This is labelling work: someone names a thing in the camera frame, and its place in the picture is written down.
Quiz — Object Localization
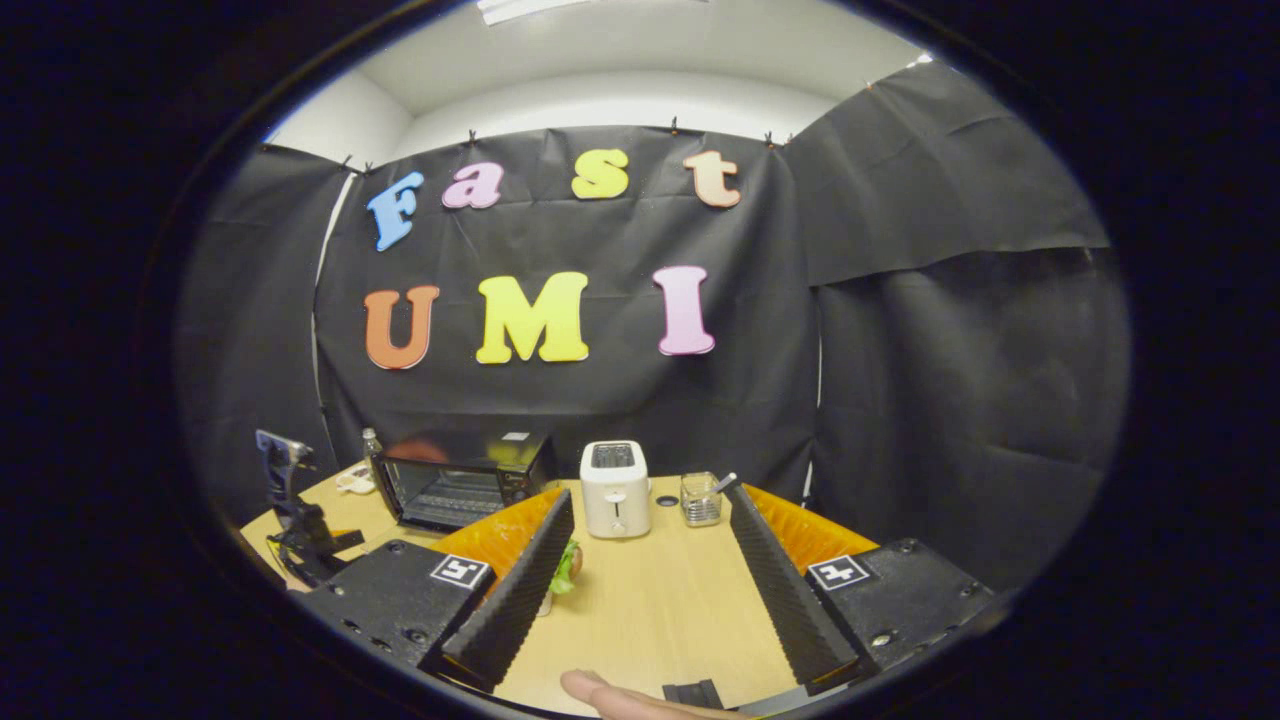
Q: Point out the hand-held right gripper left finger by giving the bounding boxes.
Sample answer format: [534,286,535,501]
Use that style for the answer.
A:
[300,487,578,694]

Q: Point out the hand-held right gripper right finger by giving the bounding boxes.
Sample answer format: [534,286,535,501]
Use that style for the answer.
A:
[725,483,1002,698]

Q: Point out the lettuce sandwich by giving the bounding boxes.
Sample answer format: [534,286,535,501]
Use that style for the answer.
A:
[548,540,585,598]

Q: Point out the black electric oven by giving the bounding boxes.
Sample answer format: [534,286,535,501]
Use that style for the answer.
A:
[370,432,561,536]

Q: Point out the white toaster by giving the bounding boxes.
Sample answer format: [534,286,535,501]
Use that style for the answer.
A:
[580,440,653,540]

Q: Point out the large ceiling light panel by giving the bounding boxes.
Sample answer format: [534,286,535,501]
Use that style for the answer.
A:
[478,0,711,27]

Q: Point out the wire mesh utensil holder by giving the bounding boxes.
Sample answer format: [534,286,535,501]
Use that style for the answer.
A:
[681,472,724,528]

